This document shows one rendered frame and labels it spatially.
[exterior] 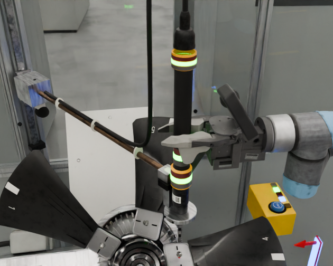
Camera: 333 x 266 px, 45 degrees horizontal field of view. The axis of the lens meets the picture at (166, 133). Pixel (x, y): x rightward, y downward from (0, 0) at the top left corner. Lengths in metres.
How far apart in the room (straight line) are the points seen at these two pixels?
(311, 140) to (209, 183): 1.01
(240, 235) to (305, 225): 1.13
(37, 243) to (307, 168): 0.69
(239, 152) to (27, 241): 0.61
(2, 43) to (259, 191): 0.92
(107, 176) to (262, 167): 0.84
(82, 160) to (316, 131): 0.67
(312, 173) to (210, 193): 0.99
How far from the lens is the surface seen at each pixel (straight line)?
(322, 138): 0.83
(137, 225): 0.99
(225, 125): 0.77
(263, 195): 1.36
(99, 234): 0.95
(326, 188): 2.04
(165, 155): 0.95
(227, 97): 0.73
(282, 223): 1.33
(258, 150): 0.81
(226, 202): 1.88
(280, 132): 0.79
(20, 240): 1.13
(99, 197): 1.18
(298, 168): 0.87
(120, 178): 1.18
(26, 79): 1.25
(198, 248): 1.00
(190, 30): 0.67
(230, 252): 1.01
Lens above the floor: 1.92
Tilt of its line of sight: 31 degrees down
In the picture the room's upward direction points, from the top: straight up
